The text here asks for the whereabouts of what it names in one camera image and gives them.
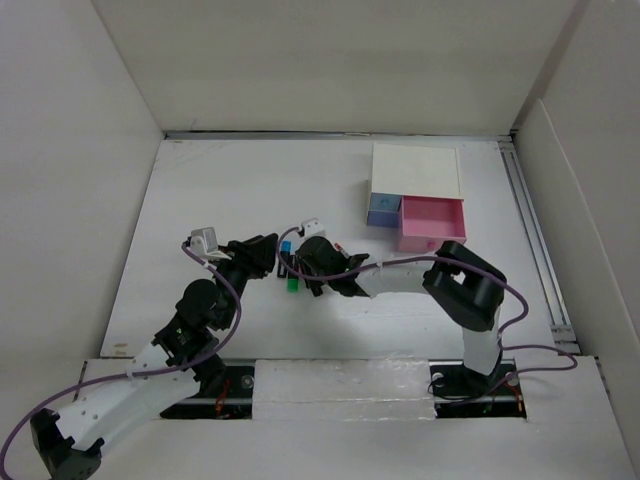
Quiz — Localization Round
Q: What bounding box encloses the blue cap highlighter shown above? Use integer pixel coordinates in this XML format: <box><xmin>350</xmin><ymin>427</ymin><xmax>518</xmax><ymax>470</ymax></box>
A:
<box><xmin>280</xmin><ymin>241</ymin><xmax>292</xmax><ymax>257</ymax></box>

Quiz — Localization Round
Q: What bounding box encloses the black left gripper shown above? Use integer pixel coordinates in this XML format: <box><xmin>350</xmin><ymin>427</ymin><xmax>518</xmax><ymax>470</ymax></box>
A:
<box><xmin>208</xmin><ymin>233</ymin><xmax>276</xmax><ymax>329</ymax></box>

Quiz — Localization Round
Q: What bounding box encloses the light blue small drawer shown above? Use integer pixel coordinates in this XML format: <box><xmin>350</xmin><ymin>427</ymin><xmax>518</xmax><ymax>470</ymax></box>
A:
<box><xmin>368</xmin><ymin>192</ymin><xmax>402</xmax><ymax>212</ymax></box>

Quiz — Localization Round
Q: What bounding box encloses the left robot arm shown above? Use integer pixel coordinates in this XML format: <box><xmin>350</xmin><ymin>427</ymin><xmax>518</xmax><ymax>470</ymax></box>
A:
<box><xmin>29</xmin><ymin>228</ymin><xmax>278</xmax><ymax>479</ymax></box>

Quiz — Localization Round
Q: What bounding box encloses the aluminium rail back edge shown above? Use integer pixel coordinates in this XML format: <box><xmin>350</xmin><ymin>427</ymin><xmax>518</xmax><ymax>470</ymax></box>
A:
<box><xmin>164</xmin><ymin>130</ymin><xmax>513</xmax><ymax>142</ymax></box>

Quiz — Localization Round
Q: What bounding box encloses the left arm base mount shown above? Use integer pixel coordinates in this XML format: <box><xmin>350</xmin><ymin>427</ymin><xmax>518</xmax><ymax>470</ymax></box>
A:
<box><xmin>160</xmin><ymin>359</ymin><xmax>256</xmax><ymax>420</ymax></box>

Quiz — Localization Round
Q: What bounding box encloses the white mini drawer cabinet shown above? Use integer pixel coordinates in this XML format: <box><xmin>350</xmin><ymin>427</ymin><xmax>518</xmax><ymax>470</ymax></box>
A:
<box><xmin>367</xmin><ymin>143</ymin><xmax>464</xmax><ymax>212</ymax></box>

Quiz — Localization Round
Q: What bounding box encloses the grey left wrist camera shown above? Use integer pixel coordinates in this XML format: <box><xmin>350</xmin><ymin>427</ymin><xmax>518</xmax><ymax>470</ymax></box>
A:
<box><xmin>186</xmin><ymin>227</ymin><xmax>219</xmax><ymax>260</ymax></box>

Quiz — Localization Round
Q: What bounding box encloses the pink drawer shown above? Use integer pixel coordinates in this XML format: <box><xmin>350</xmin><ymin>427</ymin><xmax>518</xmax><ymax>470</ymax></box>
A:
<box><xmin>398</xmin><ymin>196</ymin><xmax>467</xmax><ymax>253</ymax></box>

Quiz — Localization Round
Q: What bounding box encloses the green cap highlighter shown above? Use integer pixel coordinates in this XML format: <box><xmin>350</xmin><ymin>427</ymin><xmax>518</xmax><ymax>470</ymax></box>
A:
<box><xmin>286</xmin><ymin>276</ymin><xmax>299</xmax><ymax>293</ymax></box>

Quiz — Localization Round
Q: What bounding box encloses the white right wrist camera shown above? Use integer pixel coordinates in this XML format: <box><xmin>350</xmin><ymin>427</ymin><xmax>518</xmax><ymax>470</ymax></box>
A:
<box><xmin>298</xmin><ymin>218</ymin><xmax>326</xmax><ymax>239</ymax></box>

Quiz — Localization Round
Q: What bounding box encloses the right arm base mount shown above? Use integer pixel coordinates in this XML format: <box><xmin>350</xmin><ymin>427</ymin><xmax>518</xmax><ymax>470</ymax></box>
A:
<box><xmin>427</xmin><ymin>360</ymin><xmax>527</xmax><ymax>419</ymax></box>

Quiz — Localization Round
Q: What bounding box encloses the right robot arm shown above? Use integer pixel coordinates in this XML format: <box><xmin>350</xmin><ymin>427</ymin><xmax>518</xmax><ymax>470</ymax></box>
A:
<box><xmin>296</xmin><ymin>236</ymin><xmax>506</xmax><ymax>394</ymax></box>

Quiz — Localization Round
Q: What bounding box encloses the aluminium rail right side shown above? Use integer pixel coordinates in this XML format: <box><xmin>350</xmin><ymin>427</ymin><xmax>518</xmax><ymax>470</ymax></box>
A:
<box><xmin>498</xmin><ymin>140</ymin><xmax>581</xmax><ymax>355</ymax></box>

